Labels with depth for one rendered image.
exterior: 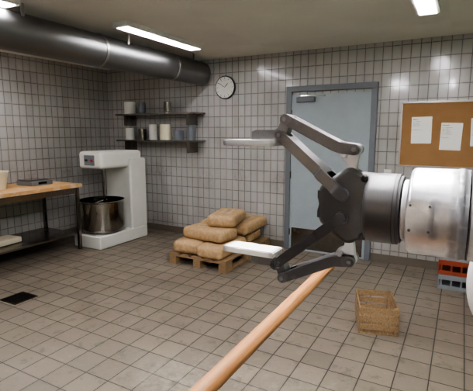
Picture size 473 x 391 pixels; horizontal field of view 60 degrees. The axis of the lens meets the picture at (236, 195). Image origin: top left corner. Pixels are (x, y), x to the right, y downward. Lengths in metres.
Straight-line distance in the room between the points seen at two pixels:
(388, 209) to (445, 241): 0.06
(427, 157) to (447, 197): 4.69
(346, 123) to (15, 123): 4.34
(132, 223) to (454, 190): 5.92
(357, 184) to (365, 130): 4.73
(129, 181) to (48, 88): 1.77
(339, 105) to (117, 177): 3.30
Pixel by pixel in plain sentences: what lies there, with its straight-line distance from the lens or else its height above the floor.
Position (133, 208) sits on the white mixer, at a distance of 6.20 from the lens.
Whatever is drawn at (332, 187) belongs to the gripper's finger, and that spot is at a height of 1.51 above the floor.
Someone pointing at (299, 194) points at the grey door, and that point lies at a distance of 5.46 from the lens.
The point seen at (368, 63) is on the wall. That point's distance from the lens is 5.27.
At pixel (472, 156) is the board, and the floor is 1.32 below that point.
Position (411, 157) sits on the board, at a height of 1.30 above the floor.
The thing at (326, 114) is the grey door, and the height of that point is 1.80.
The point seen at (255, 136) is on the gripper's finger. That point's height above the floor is 1.57.
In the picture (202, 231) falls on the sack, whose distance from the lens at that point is 4.85.
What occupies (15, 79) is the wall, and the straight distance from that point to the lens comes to 6.36.
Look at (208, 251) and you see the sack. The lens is 4.68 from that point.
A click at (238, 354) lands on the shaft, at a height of 1.20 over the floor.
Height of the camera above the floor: 1.57
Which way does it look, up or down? 9 degrees down
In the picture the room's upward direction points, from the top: straight up
